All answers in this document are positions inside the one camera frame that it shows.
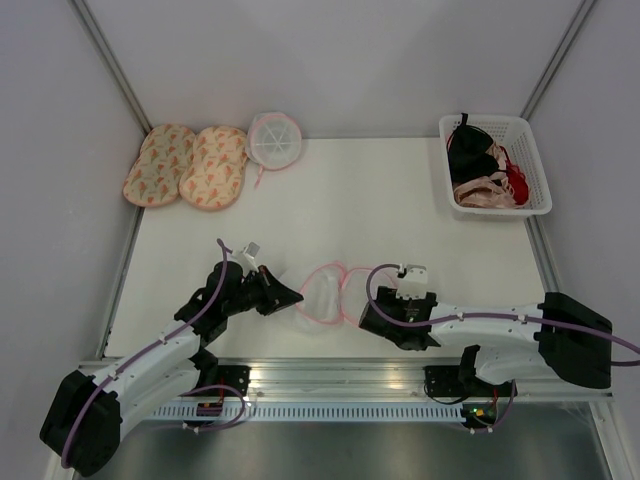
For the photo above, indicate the red bra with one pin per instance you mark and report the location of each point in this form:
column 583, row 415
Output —
column 517, row 182

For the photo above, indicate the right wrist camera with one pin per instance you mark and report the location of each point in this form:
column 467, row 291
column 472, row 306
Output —
column 412, row 282

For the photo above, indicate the pink bras pile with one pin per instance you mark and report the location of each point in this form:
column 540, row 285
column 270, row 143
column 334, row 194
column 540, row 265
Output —
column 491, row 192

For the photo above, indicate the black bra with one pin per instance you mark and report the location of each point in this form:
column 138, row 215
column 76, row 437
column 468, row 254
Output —
column 468, row 153

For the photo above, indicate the right aluminium frame post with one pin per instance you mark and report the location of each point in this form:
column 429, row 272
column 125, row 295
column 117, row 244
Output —
column 561, row 52

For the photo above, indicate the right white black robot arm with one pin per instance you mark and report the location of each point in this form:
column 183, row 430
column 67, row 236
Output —
column 559, row 336

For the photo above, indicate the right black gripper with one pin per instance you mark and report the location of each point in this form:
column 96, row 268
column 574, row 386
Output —
column 388, row 297

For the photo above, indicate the left floral peach laundry bag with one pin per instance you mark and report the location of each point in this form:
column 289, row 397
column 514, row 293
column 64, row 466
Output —
column 164, row 156

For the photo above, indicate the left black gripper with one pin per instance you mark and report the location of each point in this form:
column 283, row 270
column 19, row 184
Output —
column 278, row 297

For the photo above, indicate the right floral peach laundry bag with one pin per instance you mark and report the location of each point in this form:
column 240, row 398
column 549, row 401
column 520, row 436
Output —
column 215, row 178

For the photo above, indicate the floral peach laundry bag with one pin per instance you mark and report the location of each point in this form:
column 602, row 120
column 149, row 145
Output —
column 164, row 156
column 215, row 178

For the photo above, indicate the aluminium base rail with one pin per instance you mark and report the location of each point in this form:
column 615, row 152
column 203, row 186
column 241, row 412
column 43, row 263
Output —
column 327, row 380

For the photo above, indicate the left aluminium frame post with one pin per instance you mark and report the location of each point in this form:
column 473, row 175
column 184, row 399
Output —
column 98, row 39

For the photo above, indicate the aluminium frame post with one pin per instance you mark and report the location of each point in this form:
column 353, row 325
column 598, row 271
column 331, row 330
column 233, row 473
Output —
column 98, row 39
column 561, row 52

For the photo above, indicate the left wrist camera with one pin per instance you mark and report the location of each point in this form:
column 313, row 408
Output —
column 247, row 257

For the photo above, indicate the white plastic basket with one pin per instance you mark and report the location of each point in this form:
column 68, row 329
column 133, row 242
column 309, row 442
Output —
column 515, row 135

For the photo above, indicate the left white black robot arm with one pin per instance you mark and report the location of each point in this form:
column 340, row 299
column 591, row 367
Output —
column 92, row 413

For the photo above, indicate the white pink mesh laundry bag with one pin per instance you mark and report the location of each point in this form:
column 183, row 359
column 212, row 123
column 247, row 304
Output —
column 333, row 297

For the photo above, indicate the white slotted cable duct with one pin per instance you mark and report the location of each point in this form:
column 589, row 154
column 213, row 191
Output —
column 310, row 412

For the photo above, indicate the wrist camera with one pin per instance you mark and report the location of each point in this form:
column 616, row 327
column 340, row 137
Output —
column 247, row 257
column 412, row 282

